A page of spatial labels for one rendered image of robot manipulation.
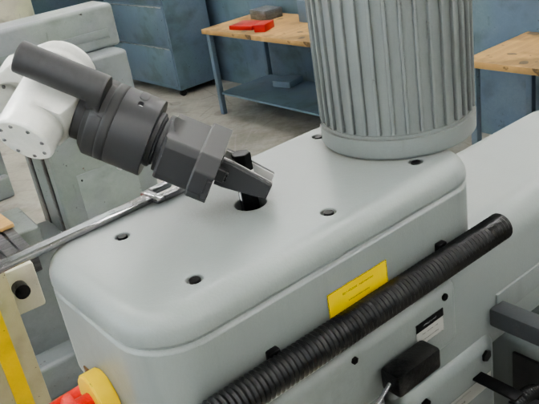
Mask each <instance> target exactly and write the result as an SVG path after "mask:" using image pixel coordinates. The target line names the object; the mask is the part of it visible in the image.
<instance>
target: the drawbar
mask: <svg viewBox="0 0 539 404"><path fill-rule="evenodd" d="M231 156H232V160H234V161H235V162H236V163H238V164H240V165H242V166H244V167H246V168H248V169H249V170H252V169H253V164H252V160H251V155H250V152H249V151H247V150H246V149H245V150H238V151H235V152H234V153H232V154H231ZM241 198H242V201H241V200H240V203H241V210H242V211H252V210H255V209H258V208H260V204H259V199H258V197H256V196H251V195H247V194H245V193H241Z"/></svg>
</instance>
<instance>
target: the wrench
mask: <svg viewBox="0 0 539 404"><path fill-rule="evenodd" d="M171 186H172V185H171V184H169V183H166V182H164V181H163V182H161V183H159V184H156V185H154V186H152V187H150V188H148V189H147V190H145V191H143V192H141V193H140V196H139V197H137V198H135V199H134V200H130V201H128V202H127V203H125V204H121V205H120V206H118V207H116V208H113V209H111V210H109V211H107V212H104V213H102V214H100V215H98V216H96V217H93V218H91V219H90V220H87V221H84V222H83V223H81V224H78V225H76V226H74V227H72V228H69V229H67V230H65V231H63V232H61V233H59V234H56V235H54V236H52V237H50V238H47V239H45V240H43V241H41V242H38V243H37V244H34V245H32V246H30V247H28V248H25V249H23V250H22V251H19V252H17V253H15V254H13V255H10V256H8V257H6V258H4V259H1V260H0V274H1V273H4V272H5V271H8V270H10V269H12V268H14V267H16V266H18V265H21V264H23V263H25V262H27V261H29V260H31V259H34V258H36V257H38V256H40V255H42V254H44V253H47V252H49V251H51V250H52V249H54V248H58V247H59V246H61V245H63V244H66V243H67V242H69V241H72V240H74V239H76V238H78V237H80V236H83V235H85V234H87V233H89V232H91V231H93V230H96V229H97V228H100V227H102V226H104V225H105V224H109V223H111V222H112V221H114V220H117V219H119V218H121V217H123V216H126V215H127V214H129V213H131V212H134V211H136V210H138V209H140V208H142V207H145V206H147V205H149V204H151V203H152V202H154V203H156V204H160V203H162V202H164V201H167V200H170V199H172V198H173V197H175V196H179V195H180V194H182V193H184V191H185V190H184V189H183V188H179V187H174V188H172V189H170V190H168V191H166V192H163V193H161V194H158V193H159V192H162V191H164V190H166V189H168V188H170V187H171Z"/></svg>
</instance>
